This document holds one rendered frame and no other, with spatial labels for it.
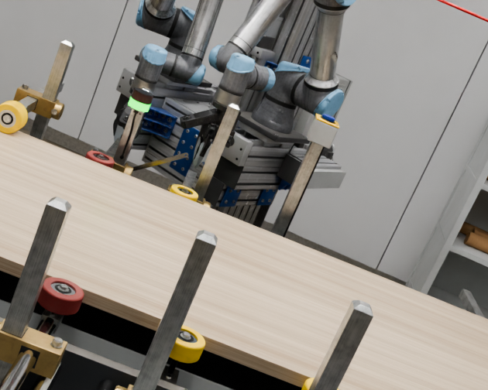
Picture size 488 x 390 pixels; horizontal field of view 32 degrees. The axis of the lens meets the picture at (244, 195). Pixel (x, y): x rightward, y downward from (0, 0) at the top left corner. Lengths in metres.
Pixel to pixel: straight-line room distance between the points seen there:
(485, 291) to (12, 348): 4.12
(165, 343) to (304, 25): 1.90
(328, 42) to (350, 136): 2.32
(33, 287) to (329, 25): 1.55
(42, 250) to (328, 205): 3.82
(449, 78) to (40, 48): 2.43
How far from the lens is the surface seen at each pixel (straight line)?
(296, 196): 2.45
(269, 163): 2.95
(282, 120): 2.90
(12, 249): 1.67
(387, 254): 5.19
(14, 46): 5.36
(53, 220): 1.37
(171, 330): 1.41
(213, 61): 2.63
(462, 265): 5.23
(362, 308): 1.39
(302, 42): 3.15
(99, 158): 2.35
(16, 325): 1.46
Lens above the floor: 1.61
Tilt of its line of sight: 16 degrees down
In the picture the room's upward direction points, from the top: 23 degrees clockwise
